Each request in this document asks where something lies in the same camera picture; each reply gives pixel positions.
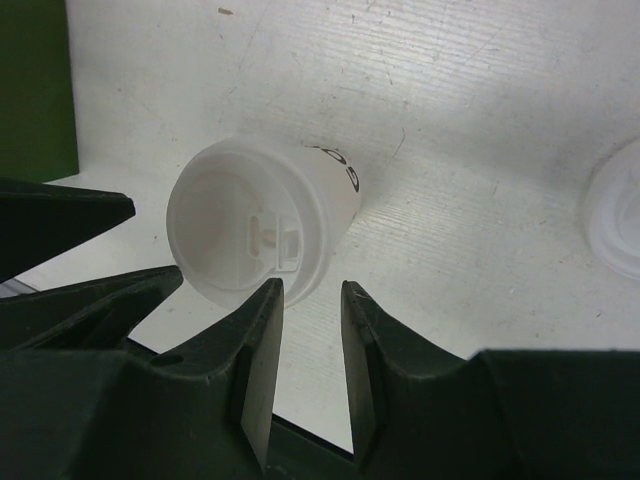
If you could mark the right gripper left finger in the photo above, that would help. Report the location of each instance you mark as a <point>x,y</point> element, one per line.
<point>79,400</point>

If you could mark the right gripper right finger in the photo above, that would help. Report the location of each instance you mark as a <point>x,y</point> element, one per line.
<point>419,412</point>

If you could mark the green paper bag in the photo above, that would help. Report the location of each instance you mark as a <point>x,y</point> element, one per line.
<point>38,128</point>

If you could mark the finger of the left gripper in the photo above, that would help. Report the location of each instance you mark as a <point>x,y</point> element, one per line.
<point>40,221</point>

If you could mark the white paper coffee cup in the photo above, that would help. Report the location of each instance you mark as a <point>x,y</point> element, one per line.
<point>260,220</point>

